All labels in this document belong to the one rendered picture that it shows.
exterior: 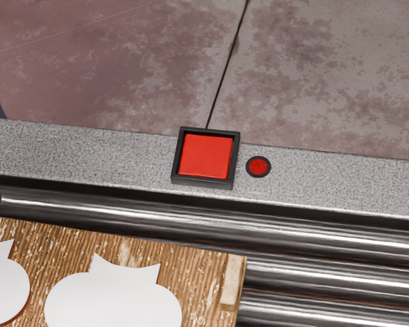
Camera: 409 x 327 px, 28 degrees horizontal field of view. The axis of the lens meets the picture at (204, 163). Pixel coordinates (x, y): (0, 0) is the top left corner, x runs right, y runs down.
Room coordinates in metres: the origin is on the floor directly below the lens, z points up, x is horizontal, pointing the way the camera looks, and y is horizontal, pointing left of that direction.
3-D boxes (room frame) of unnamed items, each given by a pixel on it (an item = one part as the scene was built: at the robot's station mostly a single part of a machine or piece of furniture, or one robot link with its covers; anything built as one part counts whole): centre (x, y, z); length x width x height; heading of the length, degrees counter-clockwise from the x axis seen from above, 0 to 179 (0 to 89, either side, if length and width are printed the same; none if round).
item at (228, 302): (0.35, -0.02, 0.95); 0.06 x 0.02 x 0.03; 164
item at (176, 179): (0.53, 0.00, 0.92); 0.08 x 0.08 x 0.02; 77
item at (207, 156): (0.53, 0.00, 0.92); 0.06 x 0.06 x 0.01; 77
